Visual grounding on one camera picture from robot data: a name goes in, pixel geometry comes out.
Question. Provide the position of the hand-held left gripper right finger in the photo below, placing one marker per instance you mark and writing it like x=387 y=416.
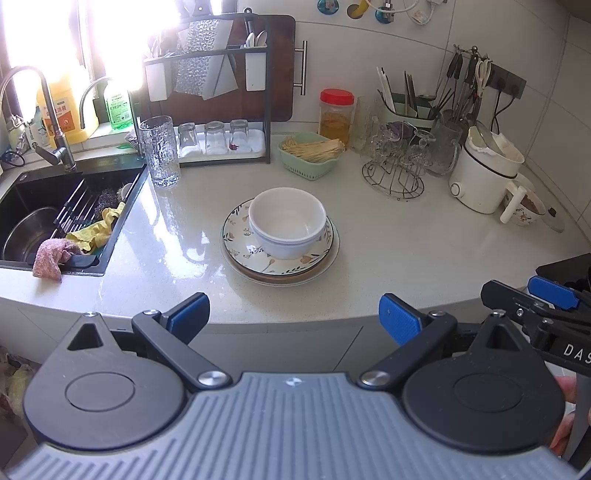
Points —
x=399 y=319

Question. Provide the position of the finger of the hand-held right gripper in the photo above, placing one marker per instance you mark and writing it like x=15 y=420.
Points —
x=551 y=290
x=508 y=297

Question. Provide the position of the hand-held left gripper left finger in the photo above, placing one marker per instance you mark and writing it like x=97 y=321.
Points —
x=187 y=314

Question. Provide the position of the brown flower floral plate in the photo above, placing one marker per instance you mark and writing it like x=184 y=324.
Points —
x=238 y=230

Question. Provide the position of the white plate pink flower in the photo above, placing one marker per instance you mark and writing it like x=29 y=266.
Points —
x=286 y=283

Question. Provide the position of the white ceramic bowl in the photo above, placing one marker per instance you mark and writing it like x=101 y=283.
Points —
x=286 y=217

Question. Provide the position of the person's right hand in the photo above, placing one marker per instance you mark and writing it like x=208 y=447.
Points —
x=567 y=390

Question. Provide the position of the black kitchen appliance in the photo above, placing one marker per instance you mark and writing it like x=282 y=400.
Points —
x=565 y=272

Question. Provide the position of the glass pot lid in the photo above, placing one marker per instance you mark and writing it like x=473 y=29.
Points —
x=554 y=217

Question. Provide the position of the deer print ceramic bowl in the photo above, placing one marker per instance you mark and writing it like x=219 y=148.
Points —
x=531 y=207

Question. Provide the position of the grey base cabinet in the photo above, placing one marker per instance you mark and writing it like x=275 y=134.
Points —
x=286 y=346

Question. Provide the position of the plain white bowl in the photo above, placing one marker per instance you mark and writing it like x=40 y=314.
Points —
x=526 y=180

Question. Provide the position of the white electric cooker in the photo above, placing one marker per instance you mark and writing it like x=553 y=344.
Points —
x=480 y=180

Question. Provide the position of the yellow cloth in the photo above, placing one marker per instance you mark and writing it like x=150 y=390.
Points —
x=97 y=233

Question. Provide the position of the steel wool scrubber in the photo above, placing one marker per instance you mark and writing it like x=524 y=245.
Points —
x=108 y=201

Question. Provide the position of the pink cloth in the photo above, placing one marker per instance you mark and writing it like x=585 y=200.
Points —
x=53 y=261

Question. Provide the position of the sink drain rack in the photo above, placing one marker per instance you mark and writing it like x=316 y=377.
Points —
x=76 y=207

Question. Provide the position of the tall textured glass tumbler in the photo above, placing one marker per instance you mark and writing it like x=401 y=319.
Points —
x=160 y=152

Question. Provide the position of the green plastic basket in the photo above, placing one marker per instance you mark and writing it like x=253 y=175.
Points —
x=309 y=168

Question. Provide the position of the small clear glass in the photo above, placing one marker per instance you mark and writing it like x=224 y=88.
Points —
x=239 y=134
x=187 y=138
x=215 y=136

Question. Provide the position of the clear stemmed glass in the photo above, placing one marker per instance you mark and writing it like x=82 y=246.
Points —
x=424 y=141
x=381 y=143

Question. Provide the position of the steel pot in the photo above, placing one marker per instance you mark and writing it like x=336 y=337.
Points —
x=27 y=230

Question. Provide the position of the white drip tray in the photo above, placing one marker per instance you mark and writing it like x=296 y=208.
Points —
x=256 y=147

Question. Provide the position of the yellow green plastic bag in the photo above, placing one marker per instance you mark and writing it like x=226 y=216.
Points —
x=16 y=383

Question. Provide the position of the purple stemmed glass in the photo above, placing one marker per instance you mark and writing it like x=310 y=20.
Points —
x=399 y=129

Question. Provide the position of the pile of thin wooden sticks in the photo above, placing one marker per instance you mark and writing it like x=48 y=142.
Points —
x=314 y=148

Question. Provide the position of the tall clear glass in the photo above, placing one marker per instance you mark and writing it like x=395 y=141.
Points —
x=365 y=124

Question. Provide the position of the black kitchen sink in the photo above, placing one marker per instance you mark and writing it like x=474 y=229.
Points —
x=27 y=189

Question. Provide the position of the green cutlery drainer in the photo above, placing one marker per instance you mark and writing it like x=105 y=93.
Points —
x=418 y=113

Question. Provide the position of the red lid glass jar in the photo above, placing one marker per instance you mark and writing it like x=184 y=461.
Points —
x=337 y=117

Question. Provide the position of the black dish rack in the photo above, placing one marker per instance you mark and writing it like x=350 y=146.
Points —
x=267 y=115

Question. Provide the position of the hanging kitchen utensils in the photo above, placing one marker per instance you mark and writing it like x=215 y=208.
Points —
x=455 y=87

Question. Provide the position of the steel kitchen faucet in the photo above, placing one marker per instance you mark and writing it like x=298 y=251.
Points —
x=60 y=138

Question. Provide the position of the green dish soap bottle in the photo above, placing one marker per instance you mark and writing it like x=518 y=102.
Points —
x=117 y=108

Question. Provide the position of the dark chopstick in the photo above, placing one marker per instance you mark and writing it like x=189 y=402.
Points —
x=410 y=92

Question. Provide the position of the yellow detergent bottle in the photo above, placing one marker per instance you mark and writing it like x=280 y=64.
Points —
x=69 y=115

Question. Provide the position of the white cutlery cup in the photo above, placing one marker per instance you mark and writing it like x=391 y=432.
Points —
x=155 y=83
x=256 y=69

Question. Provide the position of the slim curved steel faucet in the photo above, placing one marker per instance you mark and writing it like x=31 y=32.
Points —
x=87 y=97

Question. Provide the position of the patterned glass cutting board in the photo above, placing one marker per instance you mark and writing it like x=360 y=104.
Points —
x=203 y=60

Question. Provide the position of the brown wooden cutting board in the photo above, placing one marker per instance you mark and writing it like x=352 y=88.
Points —
x=279 y=69

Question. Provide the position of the blue suction hook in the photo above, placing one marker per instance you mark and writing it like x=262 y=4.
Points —
x=384 y=14
x=328 y=5

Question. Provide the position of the black wall socket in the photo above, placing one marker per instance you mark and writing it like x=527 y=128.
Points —
x=508 y=82

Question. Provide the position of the metal utensil hook rail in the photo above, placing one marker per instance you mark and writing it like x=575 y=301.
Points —
x=471 y=50

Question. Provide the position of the yellow wall hook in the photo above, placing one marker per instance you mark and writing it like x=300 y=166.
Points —
x=358 y=9

